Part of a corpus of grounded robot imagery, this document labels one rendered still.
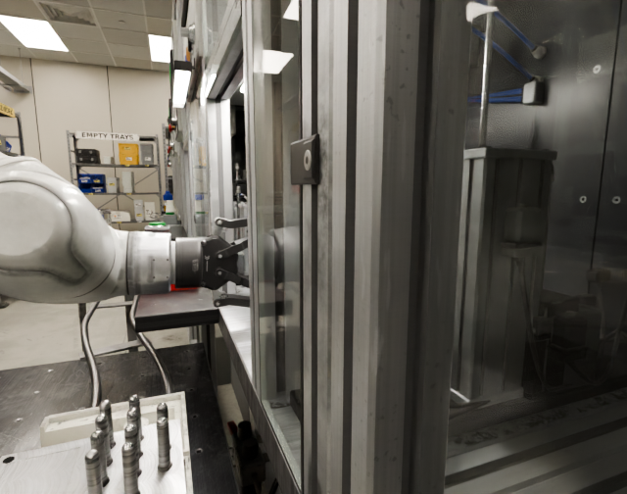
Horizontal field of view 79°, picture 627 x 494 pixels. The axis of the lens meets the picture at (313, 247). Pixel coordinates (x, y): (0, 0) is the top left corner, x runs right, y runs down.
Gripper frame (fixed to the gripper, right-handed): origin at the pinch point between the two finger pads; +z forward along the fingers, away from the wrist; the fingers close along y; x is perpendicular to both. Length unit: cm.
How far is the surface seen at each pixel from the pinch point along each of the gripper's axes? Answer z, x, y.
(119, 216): -96, 637, -41
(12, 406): -51, 31, -36
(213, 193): -13.0, 18.4, 10.1
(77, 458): -27.2, -28.7, -9.1
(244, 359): -12.0, -12.8, -10.1
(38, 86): -229, 750, 168
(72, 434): -30.2, -15.9, -15.1
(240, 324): -10.3, -0.3, -10.1
